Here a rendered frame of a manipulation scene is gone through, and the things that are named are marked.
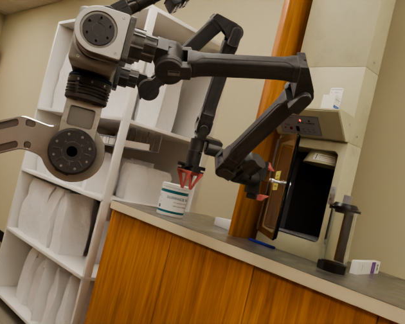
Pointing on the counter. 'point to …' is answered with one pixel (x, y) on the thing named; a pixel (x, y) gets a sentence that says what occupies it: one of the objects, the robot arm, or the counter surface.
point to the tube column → (347, 33)
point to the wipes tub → (172, 200)
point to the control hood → (328, 123)
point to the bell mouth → (321, 159)
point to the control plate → (302, 125)
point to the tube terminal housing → (368, 86)
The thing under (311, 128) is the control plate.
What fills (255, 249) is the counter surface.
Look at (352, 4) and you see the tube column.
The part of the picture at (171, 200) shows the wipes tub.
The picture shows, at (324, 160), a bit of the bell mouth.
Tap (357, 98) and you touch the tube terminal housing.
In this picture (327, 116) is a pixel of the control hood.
